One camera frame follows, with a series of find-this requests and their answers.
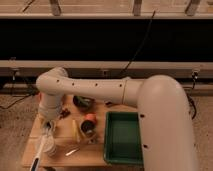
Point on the wooden table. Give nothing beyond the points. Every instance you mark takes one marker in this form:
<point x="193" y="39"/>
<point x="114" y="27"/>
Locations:
<point x="88" y="155"/>

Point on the pile of brown beans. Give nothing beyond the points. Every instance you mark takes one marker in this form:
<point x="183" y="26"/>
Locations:
<point x="65" y="112"/>

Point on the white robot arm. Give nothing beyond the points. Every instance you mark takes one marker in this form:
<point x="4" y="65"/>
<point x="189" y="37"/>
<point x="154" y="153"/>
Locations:
<point x="166" y="127"/>

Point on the striped dark block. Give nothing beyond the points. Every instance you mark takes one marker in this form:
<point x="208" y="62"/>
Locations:
<point x="110" y="104"/>

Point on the green plastic tray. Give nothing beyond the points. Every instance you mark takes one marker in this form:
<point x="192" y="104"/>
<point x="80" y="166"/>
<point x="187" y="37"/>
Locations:
<point x="122" y="143"/>

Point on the orange tipped cup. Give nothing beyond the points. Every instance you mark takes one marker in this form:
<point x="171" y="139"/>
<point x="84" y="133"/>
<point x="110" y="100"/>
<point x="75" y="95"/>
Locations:
<point x="89" y="122"/>

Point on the crumpled foil piece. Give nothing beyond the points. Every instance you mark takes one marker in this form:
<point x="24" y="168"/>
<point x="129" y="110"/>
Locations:
<point x="93" y="139"/>

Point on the metal spoon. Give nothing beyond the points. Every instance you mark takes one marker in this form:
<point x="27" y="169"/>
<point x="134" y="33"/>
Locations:
<point x="72" y="151"/>

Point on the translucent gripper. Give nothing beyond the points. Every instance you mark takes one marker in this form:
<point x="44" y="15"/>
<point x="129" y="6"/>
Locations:
<point x="47" y="126"/>

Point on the white paper cup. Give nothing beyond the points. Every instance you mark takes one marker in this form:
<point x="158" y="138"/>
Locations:
<point x="50" y="146"/>

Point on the dark brown bowl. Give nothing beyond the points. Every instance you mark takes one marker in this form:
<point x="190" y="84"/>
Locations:
<point x="80" y="106"/>

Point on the green vegetable toy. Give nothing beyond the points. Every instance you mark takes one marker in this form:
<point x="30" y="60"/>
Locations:
<point x="83" y="101"/>

